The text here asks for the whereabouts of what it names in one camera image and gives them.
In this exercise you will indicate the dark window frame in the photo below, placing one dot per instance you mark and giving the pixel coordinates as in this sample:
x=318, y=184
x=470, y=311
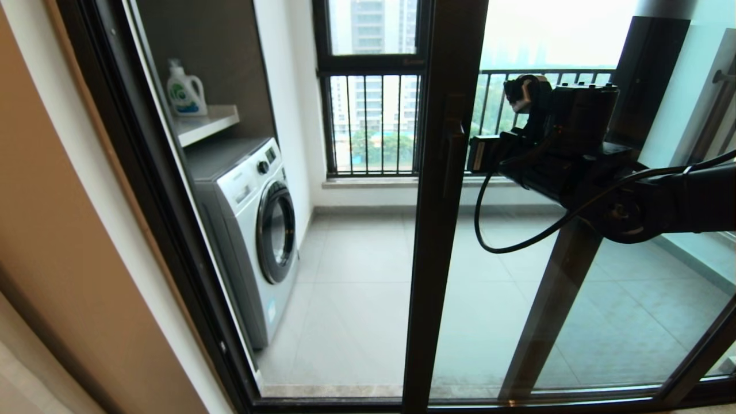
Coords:
x=325, y=115

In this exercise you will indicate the white detergent bottle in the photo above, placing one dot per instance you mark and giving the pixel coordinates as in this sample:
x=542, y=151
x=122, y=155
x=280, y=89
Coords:
x=187, y=93

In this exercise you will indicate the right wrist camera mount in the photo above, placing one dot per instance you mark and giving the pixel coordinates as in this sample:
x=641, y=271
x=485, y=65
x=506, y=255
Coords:
x=575, y=112

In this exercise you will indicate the long dark balcony railing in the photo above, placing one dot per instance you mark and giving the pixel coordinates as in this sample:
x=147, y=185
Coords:
x=374, y=73

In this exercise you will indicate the white wall shelf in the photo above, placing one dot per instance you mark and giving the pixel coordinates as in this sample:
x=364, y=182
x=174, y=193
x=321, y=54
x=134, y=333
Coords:
x=207, y=123

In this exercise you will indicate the grey stone window sill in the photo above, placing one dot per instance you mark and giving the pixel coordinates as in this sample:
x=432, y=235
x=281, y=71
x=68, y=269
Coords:
x=707, y=247
x=368, y=183

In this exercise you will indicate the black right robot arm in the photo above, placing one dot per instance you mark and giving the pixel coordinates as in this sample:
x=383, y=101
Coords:
x=690, y=198

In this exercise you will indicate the silver front-load washing machine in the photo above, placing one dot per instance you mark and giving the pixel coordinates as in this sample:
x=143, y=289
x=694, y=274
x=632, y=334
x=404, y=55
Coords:
x=241, y=230

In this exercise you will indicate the dark brown sliding glass door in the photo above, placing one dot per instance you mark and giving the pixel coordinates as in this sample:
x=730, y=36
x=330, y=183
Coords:
x=437, y=259

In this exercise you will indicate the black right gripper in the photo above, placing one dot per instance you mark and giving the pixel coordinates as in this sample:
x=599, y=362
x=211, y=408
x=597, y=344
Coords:
x=552, y=172

